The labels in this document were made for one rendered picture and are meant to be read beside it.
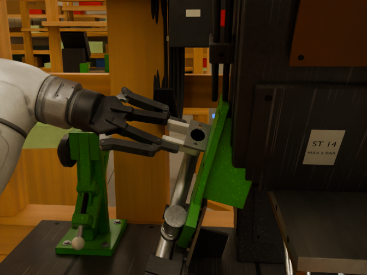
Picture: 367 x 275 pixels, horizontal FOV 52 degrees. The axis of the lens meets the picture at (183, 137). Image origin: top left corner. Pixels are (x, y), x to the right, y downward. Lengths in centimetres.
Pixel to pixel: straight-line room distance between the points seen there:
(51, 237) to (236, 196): 53
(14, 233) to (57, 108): 50
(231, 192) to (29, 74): 40
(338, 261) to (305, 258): 4
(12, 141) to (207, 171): 33
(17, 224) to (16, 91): 53
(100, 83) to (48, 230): 41
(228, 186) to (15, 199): 73
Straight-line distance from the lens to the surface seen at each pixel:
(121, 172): 102
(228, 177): 61
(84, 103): 68
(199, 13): 83
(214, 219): 108
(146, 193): 103
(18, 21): 1136
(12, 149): 70
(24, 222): 115
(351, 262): 48
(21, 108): 70
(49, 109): 69
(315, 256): 47
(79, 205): 90
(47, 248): 96
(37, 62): 1059
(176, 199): 75
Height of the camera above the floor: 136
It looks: 14 degrees down
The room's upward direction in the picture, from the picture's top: straight up
